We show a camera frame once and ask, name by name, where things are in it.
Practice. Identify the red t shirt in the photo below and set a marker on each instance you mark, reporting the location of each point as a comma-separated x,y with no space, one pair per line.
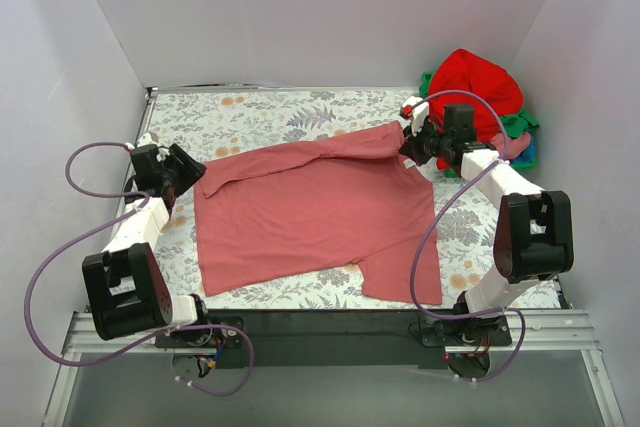
466,71

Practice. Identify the pink t shirt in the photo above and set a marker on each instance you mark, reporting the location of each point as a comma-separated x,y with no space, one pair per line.
305,206
510,148

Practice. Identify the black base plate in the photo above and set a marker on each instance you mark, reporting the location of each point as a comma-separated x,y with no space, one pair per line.
312,338

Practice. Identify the green plastic basket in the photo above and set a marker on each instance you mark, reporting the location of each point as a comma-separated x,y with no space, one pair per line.
501,91

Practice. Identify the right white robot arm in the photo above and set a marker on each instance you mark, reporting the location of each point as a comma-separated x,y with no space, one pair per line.
534,232

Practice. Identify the blue t shirt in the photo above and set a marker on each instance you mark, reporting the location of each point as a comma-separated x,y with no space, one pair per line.
528,155

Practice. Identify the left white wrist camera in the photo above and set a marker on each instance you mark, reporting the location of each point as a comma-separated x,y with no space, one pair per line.
150,142

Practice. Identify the aluminium frame rail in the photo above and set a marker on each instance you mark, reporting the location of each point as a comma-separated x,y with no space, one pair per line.
545,330

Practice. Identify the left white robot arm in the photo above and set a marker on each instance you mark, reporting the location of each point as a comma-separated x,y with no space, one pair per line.
126,290

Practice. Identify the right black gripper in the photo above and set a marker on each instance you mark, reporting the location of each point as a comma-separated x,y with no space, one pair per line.
415,142

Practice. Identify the green t shirt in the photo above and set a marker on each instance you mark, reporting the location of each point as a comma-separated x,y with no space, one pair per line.
517,123

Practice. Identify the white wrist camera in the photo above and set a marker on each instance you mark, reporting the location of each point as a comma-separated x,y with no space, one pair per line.
415,110
150,142

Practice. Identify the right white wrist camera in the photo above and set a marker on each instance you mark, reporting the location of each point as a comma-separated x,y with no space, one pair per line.
415,110

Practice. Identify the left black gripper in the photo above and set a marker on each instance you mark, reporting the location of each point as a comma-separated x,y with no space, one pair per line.
185,167

